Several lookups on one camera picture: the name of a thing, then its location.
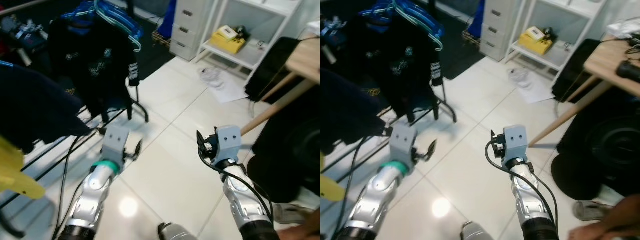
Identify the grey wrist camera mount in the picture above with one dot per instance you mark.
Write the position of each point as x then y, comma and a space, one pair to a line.
116, 140
229, 142
515, 142
402, 142

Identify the small white device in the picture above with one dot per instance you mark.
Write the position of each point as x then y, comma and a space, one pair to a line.
536, 33
228, 32

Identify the light wooden table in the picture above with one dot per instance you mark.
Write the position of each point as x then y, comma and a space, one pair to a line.
305, 60
610, 62

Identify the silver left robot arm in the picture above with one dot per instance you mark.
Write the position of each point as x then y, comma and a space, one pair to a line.
380, 192
97, 190

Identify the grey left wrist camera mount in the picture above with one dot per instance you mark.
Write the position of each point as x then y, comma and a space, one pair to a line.
116, 140
402, 142

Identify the white drawer cabinet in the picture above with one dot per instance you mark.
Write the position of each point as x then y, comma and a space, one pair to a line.
502, 27
192, 27

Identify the navy printed sweatshirt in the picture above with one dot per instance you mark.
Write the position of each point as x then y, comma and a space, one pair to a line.
35, 105
345, 110

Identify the yellow box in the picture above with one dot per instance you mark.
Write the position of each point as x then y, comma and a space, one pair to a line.
227, 45
535, 46

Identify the teal plastic hanger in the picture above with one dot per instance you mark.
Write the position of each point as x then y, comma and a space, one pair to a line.
112, 15
415, 12

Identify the white shelf unit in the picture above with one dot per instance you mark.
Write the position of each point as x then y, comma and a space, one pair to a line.
565, 25
255, 25

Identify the black electronic device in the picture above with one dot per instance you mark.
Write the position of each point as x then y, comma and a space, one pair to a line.
20, 35
332, 35

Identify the blue bag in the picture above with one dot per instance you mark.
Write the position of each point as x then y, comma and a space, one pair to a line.
480, 20
171, 20

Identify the black metal clothes rack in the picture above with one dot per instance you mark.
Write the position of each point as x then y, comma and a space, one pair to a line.
447, 107
140, 106

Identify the blue plastic hanger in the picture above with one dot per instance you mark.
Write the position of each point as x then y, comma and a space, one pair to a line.
117, 22
425, 22

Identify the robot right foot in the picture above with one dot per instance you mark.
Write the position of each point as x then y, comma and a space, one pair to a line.
175, 232
475, 232

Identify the white paper sheet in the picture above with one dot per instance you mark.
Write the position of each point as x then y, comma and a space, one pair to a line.
540, 92
232, 92

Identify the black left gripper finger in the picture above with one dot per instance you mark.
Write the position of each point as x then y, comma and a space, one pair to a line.
137, 149
431, 149

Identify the grey slipper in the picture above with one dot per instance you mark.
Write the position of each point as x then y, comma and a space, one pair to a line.
592, 210
290, 212

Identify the black remote controller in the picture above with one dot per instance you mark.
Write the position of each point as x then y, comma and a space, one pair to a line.
630, 71

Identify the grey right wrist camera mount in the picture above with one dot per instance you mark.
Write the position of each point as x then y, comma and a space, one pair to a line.
229, 142
515, 142

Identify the yellow t-shirt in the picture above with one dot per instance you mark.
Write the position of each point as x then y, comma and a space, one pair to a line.
330, 190
15, 175

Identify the black floor fan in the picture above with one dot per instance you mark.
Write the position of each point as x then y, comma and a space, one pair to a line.
295, 145
610, 150

